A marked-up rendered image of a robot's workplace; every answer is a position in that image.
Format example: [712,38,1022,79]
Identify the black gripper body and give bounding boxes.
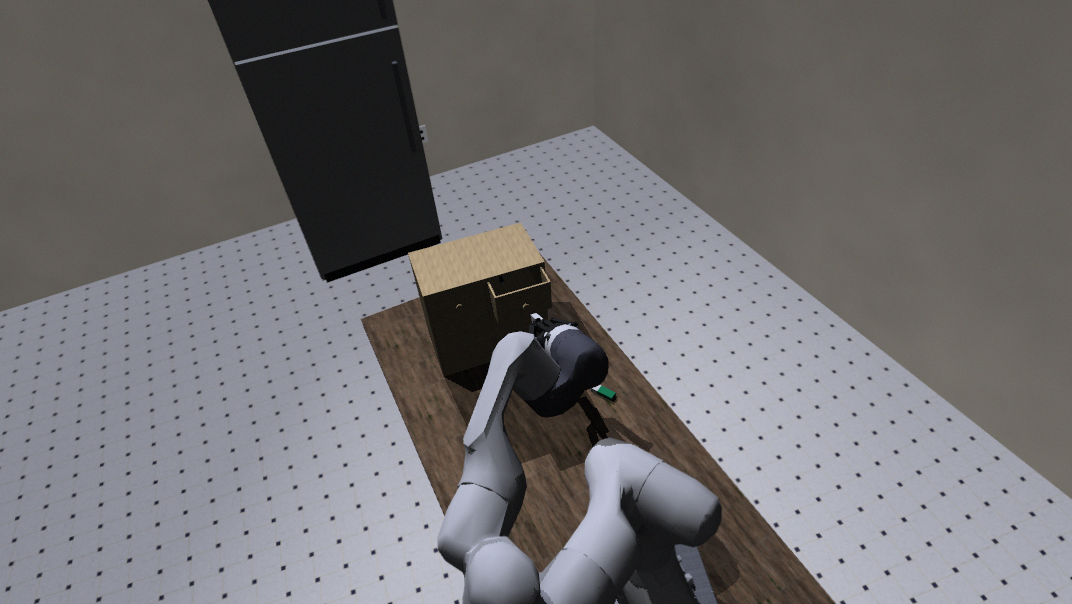
[537,323,565,350]

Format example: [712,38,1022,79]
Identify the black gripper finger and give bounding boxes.
[528,314,548,337]
[534,313,579,329]

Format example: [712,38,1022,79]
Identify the small dark brown chest of drawers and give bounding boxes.
[408,223,545,375]

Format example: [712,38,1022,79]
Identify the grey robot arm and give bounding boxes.
[437,325,721,604]

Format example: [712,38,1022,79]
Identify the green and white eraser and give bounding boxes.
[591,385,616,401]

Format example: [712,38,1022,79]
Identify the brown wooden drawer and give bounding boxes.
[491,309,546,334]
[426,281,488,324]
[440,336,494,374]
[495,325,540,345]
[433,310,492,350]
[487,265,552,324]

